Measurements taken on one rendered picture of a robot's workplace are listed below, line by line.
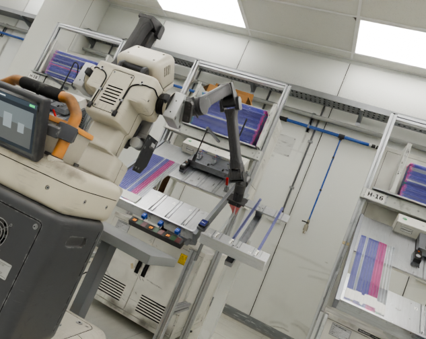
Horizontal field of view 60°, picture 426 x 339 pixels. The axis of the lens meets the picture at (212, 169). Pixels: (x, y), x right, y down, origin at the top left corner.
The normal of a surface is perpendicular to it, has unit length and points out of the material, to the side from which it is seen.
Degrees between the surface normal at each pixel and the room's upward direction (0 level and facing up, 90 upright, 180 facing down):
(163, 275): 90
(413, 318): 45
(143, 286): 90
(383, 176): 90
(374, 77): 90
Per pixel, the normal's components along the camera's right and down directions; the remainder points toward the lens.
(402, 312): 0.09, -0.82
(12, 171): -0.22, -0.22
